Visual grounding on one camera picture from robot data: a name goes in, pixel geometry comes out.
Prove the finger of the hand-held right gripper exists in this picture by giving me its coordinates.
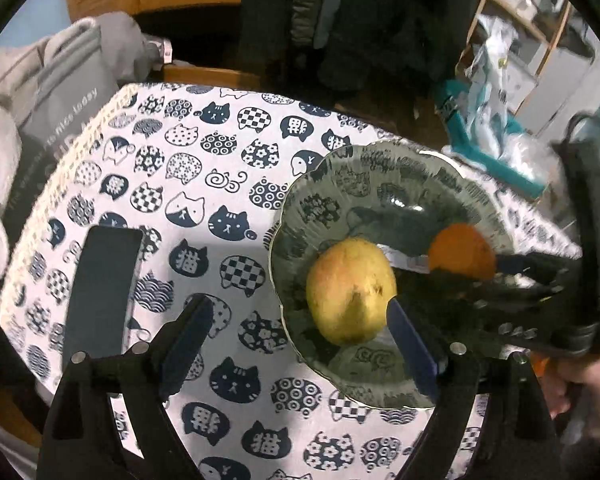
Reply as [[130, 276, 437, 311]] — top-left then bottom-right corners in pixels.
[[415, 280, 588, 351], [380, 245, 581, 286]]

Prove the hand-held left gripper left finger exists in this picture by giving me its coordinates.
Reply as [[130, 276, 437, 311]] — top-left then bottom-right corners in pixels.
[[36, 295, 214, 480]]

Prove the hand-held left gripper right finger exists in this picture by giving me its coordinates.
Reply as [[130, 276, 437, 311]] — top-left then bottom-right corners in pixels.
[[385, 301, 563, 480]]

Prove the small orange tangerine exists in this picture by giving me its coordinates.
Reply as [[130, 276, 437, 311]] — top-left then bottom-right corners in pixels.
[[428, 223, 497, 281]]

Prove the yellow green pear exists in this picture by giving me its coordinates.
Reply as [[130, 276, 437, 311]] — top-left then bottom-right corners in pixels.
[[306, 238, 397, 346]]

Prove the cat pattern ceramic bowl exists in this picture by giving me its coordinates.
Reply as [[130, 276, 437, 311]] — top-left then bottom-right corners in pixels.
[[267, 139, 518, 411]]

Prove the person's right hand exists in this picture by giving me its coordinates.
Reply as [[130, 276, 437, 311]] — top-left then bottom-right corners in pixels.
[[549, 354, 600, 441]]

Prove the black smartphone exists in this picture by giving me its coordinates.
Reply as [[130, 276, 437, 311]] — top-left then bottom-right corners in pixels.
[[66, 225, 145, 361]]

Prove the clear plastic bag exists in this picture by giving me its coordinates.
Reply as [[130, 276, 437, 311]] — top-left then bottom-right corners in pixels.
[[500, 130, 558, 183]]

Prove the teal plastic basket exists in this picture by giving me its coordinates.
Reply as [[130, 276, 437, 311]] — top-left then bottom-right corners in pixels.
[[434, 79, 556, 197]]

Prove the white drawer cabinet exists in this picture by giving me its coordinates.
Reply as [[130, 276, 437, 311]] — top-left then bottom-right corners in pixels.
[[507, 42, 598, 131]]

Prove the white printed plastic bag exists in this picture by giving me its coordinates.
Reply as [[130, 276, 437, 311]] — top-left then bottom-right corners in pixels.
[[460, 14, 521, 158]]

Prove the wooden shelf rack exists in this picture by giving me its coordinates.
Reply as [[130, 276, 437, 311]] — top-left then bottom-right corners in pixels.
[[462, 0, 583, 116]]

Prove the cat print tablecloth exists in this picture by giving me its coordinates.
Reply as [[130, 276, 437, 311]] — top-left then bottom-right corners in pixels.
[[0, 81, 583, 480]]

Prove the white cooking pot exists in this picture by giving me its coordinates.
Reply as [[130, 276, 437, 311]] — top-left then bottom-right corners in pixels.
[[496, 0, 538, 18]]

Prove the grey tote bag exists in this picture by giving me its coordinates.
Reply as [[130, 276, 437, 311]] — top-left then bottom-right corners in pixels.
[[2, 27, 123, 241]]

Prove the black hanging jacket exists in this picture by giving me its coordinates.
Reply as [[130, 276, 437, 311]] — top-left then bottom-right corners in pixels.
[[239, 0, 487, 95]]

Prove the light grey hoodie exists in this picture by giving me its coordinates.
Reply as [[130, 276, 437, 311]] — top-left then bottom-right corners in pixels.
[[0, 16, 103, 283]]

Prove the dark grey garment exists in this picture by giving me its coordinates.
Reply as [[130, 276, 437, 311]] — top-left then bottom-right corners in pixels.
[[97, 11, 173, 88]]

